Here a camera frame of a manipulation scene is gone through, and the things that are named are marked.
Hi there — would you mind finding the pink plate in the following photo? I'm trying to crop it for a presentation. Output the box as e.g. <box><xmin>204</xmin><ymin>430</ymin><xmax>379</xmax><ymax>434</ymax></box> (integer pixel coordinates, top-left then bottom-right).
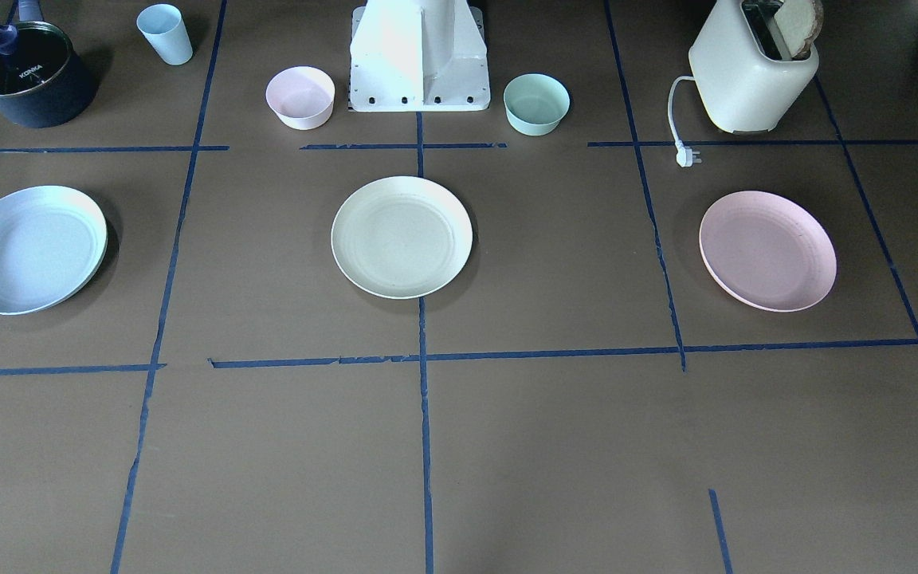
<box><xmin>698</xmin><ymin>191</ymin><xmax>838</xmax><ymax>313</ymax></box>

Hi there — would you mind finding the cream plate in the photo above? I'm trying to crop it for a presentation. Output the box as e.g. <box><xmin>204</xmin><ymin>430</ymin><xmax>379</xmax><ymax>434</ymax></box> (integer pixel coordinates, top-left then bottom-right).
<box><xmin>329</xmin><ymin>177</ymin><xmax>473</xmax><ymax>299</ymax></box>

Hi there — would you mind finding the green bowl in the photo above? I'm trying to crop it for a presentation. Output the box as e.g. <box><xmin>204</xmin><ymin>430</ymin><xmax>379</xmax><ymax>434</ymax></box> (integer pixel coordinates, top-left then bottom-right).
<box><xmin>503</xmin><ymin>73</ymin><xmax>571</xmax><ymax>136</ymax></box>

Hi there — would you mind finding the pink bowl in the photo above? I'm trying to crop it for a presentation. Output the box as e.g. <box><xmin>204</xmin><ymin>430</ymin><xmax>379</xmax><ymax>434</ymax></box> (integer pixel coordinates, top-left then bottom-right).
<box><xmin>265</xmin><ymin>66</ymin><xmax>335</xmax><ymax>131</ymax></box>

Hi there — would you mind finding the cream toaster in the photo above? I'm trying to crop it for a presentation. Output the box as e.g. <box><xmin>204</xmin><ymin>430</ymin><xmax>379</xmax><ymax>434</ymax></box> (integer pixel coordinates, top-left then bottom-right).
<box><xmin>688</xmin><ymin>1</ymin><xmax>819</xmax><ymax>134</ymax></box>

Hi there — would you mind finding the light blue cup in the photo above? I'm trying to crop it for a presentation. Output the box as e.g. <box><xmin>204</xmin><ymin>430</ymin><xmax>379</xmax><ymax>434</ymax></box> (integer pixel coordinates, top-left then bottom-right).
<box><xmin>137</xmin><ymin>3</ymin><xmax>193</xmax><ymax>65</ymax></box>

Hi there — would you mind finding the bread slice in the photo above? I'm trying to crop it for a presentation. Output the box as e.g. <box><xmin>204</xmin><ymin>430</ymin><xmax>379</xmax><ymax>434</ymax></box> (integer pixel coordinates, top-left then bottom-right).
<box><xmin>773</xmin><ymin>0</ymin><xmax>824</xmax><ymax>61</ymax></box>

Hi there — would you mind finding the dark blue pot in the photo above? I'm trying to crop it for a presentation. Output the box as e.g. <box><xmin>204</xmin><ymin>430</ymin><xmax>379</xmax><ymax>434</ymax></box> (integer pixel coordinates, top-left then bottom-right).
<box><xmin>0</xmin><ymin>1</ymin><xmax>98</xmax><ymax>128</ymax></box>

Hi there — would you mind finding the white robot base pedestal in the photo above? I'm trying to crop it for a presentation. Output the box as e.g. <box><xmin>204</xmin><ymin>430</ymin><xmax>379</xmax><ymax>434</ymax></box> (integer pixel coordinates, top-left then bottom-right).
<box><xmin>347</xmin><ymin>1</ymin><xmax>491</xmax><ymax>112</ymax></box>

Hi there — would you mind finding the white toaster cable with plug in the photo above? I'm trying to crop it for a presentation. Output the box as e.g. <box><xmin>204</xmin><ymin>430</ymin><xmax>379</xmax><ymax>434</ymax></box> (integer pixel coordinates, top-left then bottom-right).
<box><xmin>668</xmin><ymin>76</ymin><xmax>703</xmax><ymax>168</ymax></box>

